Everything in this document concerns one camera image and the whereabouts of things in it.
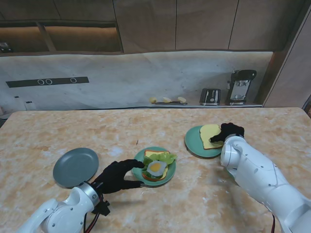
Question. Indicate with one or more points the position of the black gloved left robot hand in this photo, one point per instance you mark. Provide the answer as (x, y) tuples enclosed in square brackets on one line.
[(113, 178)]

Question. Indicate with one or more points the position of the grey round plate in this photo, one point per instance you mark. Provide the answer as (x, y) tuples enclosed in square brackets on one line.
[(73, 167)]

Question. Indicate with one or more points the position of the green toy lettuce leaf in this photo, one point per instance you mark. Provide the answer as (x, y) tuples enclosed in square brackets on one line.
[(167, 156)]

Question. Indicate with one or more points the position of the black toaster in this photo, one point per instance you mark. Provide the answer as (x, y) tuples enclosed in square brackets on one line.
[(210, 97)]

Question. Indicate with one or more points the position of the black silver coffee machine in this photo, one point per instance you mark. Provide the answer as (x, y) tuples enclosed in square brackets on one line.
[(239, 86)]

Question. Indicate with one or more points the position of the tall wooden cabinet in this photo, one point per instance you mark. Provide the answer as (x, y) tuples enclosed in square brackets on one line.
[(291, 72)]

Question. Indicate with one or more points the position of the wooden wall shelf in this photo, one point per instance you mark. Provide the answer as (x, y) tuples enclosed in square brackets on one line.
[(80, 24)]

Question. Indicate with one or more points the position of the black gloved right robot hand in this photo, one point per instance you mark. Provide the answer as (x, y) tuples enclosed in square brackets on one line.
[(230, 129)]

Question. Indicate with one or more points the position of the toy fried egg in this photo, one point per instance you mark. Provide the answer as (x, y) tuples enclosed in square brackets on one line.
[(156, 167)]

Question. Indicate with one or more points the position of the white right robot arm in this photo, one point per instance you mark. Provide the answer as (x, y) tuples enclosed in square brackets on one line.
[(257, 170)]

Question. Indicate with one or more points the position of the small black shelf item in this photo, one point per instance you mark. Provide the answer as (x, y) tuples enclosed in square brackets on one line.
[(5, 47)]

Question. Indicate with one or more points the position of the dark flat cutting board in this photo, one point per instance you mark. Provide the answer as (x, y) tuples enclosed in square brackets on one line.
[(170, 103)]

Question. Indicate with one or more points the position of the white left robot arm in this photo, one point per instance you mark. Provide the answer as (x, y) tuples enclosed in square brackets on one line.
[(68, 211)]

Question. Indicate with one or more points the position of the white countertop appliance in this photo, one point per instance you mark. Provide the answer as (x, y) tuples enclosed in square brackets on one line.
[(12, 104)]

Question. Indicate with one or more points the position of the toy bread slice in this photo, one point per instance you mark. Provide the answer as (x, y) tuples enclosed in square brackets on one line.
[(209, 133), (155, 152)]

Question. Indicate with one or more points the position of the small white box device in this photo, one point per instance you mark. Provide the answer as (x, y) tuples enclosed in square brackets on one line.
[(30, 105)]

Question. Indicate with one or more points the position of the dark background equipment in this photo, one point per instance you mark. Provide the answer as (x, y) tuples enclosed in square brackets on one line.
[(308, 106)]

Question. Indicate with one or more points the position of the black panel with white rings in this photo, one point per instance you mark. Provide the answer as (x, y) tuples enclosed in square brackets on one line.
[(24, 83)]

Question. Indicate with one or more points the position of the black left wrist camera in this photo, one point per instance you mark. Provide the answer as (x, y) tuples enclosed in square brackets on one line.
[(103, 207)]

